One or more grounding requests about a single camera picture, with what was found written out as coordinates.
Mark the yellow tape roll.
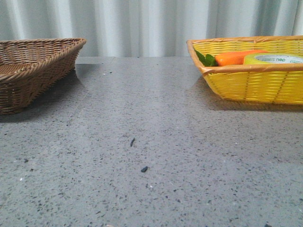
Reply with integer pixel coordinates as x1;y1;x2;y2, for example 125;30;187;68
243;53;303;64

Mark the white pleated curtain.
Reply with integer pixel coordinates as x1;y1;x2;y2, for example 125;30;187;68
0;0;303;57

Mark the orange toy carrot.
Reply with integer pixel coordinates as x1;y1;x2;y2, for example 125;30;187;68
195;50;267;67

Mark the brown wicker basket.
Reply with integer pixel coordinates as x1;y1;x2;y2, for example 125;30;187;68
0;38;86;115

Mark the yellow wicker basket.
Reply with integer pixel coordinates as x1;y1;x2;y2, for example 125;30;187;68
187;35;303;105

